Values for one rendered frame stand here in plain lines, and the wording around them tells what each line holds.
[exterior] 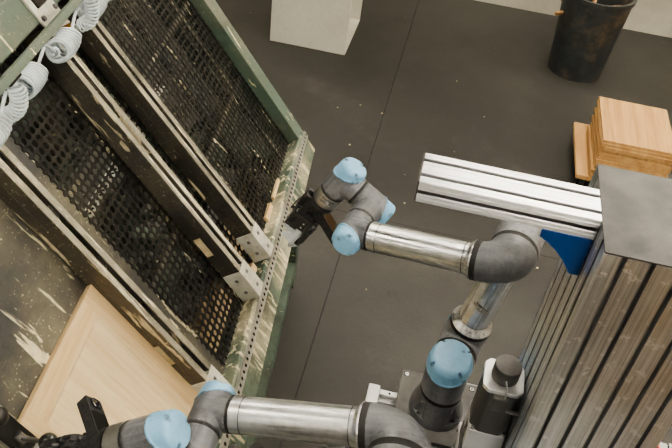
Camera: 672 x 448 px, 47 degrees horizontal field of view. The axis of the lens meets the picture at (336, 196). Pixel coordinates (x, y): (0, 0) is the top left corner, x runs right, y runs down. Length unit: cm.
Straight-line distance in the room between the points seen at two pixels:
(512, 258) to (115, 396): 103
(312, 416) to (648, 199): 72
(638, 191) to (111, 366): 131
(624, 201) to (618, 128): 348
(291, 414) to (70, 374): 65
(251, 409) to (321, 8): 444
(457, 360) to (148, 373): 82
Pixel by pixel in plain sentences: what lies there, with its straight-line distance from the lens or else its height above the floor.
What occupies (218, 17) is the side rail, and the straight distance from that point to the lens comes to 312.
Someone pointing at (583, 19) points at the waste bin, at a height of 51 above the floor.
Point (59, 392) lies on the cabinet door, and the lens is 192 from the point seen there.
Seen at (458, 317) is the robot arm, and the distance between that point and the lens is 214.
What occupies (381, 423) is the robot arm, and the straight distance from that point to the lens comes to 144.
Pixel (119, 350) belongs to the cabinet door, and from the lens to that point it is 209.
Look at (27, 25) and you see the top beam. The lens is 214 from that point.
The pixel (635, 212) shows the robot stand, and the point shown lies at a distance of 142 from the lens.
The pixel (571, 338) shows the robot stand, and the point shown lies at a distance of 145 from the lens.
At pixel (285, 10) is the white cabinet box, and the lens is 580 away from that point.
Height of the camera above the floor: 283
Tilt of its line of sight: 39 degrees down
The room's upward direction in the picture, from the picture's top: 8 degrees clockwise
